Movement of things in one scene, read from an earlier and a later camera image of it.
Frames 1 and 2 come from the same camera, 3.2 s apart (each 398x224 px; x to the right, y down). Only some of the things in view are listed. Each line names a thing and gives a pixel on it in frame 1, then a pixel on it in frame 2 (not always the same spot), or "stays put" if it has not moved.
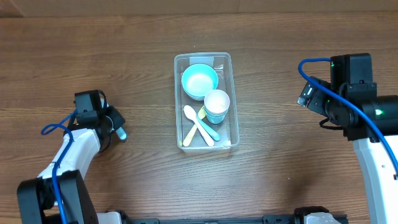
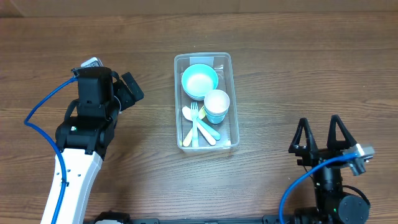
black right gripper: [317, 102] → [315, 155]
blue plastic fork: [212, 134] stays put
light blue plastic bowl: [198, 79] stays put
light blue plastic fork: [121, 133] → [194, 139]
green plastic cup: [221, 116] stays put
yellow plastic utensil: [201, 115] stays put
